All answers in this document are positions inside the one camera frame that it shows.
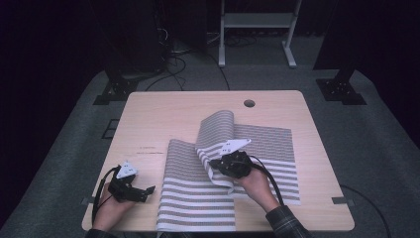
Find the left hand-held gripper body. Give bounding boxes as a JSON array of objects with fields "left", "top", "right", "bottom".
[{"left": 107, "top": 161, "right": 149, "bottom": 203}]

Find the black floor cable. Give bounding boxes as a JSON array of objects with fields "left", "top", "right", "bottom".
[{"left": 340, "top": 183, "right": 393, "bottom": 238}]

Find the brown white striped woven placemat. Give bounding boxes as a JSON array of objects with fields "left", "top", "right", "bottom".
[
  {"left": 156, "top": 138, "right": 238, "bottom": 232},
  {"left": 195, "top": 110, "right": 302, "bottom": 206}
]

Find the person's left hand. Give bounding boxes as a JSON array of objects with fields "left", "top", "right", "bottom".
[{"left": 92, "top": 182, "right": 137, "bottom": 232}]

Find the white metal stand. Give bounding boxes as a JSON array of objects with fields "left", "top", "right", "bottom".
[{"left": 217, "top": 0, "right": 303, "bottom": 69}]

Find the black stand base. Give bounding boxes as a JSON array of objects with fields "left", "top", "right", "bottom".
[
  {"left": 93, "top": 67, "right": 141, "bottom": 106},
  {"left": 315, "top": 68, "right": 368, "bottom": 106}
]

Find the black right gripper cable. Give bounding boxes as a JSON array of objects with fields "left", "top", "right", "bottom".
[{"left": 249, "top": 155, "right": 285, "bottom": 206}]

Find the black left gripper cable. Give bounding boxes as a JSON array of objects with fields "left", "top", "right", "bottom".
[{"left": 91, "top": 166, "right": 121, "bottom": 226}]

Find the person's right hand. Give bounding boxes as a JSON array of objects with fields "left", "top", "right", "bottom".
[{"left": 236, "top": 166, "right": 280, "bottom": 213}]

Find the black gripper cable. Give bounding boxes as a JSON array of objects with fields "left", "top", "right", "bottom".
[
  {"left": 91, "top": 166, "right": 121, "bottom": 226},
  {"left": 249, "top": 155, "right": 285, "bottom": 206}
]

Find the tangle of black floor cables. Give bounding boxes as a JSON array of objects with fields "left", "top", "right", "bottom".
[{"left": 144, "top": 28, "right": 232, "bottom": 92}]

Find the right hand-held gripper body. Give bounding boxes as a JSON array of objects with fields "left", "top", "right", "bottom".
[{"left": 209, "top": 138, "right": 255, "bottom": 179}]

